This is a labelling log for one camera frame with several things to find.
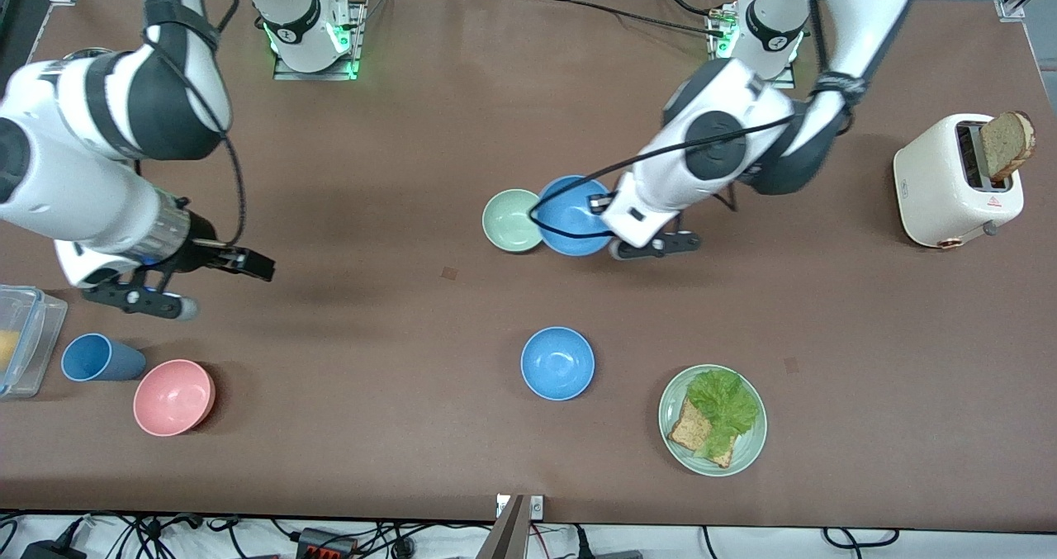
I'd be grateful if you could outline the white toaster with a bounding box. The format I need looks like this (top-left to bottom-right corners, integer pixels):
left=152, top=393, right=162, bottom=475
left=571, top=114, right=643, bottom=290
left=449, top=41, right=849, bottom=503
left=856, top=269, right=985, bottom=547
left=893, top=113, right=1026, bottom=251

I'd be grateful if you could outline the green lettuce leaf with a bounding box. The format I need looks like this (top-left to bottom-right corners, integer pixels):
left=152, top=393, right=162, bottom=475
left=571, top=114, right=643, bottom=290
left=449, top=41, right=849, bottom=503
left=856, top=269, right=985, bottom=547
left=686, top=368, right=761, bottom=460

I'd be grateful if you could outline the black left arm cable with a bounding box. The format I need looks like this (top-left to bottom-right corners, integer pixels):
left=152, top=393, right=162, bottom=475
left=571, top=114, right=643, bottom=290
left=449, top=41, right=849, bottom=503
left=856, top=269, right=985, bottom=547
left=528, top=0, right=868, bottom=243

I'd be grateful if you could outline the light green plate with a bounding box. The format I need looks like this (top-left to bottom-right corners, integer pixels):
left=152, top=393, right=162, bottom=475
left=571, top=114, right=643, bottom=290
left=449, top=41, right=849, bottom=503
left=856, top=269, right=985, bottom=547
left=658, top=364, right=769, bottom=478

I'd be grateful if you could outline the blue plastic cup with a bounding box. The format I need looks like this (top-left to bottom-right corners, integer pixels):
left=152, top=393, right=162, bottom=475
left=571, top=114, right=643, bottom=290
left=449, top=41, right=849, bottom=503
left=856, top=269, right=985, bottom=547
left=61, top=333, right=149, bottom=384

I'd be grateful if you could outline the pink plastic bowl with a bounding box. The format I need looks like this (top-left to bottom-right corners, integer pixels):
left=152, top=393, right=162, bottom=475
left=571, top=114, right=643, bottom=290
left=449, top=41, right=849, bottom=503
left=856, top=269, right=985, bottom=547
left=133, top=359, right=218, bottom=438

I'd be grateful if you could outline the black red power strip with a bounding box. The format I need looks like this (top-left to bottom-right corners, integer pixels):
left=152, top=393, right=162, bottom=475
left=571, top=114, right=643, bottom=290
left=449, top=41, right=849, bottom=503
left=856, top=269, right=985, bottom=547
left=295, top=527, right=358, bottom=559

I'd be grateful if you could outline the black power adapter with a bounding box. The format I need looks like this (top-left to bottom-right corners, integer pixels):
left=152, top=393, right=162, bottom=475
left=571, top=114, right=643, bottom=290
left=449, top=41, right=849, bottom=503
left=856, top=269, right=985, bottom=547
left=20, top=539, right=88, bottom=559

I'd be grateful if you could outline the light green bowl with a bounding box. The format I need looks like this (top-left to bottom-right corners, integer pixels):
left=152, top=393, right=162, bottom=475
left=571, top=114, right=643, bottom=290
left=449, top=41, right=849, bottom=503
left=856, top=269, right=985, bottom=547
left=481, top=188, right=547, bottom=254

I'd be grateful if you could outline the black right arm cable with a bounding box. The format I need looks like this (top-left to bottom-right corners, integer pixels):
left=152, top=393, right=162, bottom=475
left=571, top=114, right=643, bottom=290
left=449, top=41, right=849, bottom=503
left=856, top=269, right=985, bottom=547
left=136, top=0, right=249, bottom=251

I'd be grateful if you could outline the clear plastic container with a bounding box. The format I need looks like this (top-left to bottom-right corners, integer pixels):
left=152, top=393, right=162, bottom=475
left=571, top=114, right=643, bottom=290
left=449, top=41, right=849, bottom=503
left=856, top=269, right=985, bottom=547
left=0, top=285, right=69, bottom=401

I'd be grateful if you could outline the brown bread slice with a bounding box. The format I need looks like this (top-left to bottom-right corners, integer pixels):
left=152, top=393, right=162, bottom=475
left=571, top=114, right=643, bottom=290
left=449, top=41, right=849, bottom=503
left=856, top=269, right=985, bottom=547
left=979, top=111, right=1037, bottom=184
left=666, top=397, right=737, bottom=470

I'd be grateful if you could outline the grey metal pole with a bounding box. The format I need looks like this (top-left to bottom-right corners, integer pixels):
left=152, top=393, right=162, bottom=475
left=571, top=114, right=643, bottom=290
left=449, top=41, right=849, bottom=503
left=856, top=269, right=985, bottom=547
left=475, top=495, right=530, bottom=559

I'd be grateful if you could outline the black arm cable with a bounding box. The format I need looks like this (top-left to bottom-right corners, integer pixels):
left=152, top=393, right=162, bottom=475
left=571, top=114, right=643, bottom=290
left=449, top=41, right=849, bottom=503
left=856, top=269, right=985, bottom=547
left=528, top=0, right=868, bottom=243
left=136, top=0, right=249, bottom=251

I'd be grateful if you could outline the small metal bracket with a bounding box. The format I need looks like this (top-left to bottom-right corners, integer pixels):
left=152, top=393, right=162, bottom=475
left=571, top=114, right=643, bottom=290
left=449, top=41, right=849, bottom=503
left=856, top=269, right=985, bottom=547
left=495, top=495, right=547, bottom=521

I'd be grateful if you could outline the blue plastic bowl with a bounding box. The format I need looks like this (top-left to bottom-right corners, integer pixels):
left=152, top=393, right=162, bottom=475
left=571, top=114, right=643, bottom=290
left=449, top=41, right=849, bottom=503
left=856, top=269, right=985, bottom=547
left=520, top=326, right=596, bottom=402
left=537, top=175, right=618, bottom=258

